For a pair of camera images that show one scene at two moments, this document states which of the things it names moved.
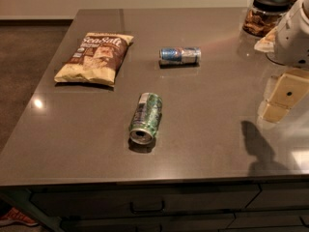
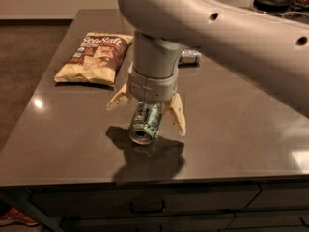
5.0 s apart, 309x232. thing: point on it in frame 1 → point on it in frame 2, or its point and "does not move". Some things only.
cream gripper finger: (282, 93) → (153, 90)
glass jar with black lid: (266, 13) does not move
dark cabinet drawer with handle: (87, 199) does not move
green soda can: (146, 121) does not move
